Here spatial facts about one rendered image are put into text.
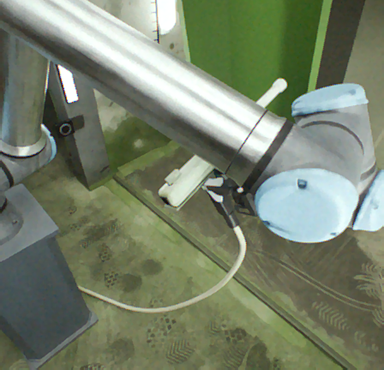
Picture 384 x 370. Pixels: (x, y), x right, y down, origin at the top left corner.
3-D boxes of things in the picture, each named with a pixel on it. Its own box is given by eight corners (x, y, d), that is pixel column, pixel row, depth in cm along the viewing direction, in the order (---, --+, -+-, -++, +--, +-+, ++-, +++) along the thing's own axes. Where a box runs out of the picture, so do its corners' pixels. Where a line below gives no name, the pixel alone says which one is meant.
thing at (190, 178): (212, 263, 69) (164, 189, 59) (198, 257, 73) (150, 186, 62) (308, 140, 91) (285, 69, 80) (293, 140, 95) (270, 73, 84)
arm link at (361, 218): (395, 153, 43) (402, 208, 47) (313, 152, 52) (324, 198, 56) (372, 192, 38) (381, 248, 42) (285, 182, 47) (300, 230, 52)
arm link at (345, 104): (358, 103, 32) (374, 196, 37) (368, 68, 40) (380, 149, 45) (274, 118, 38) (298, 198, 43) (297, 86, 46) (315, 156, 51)
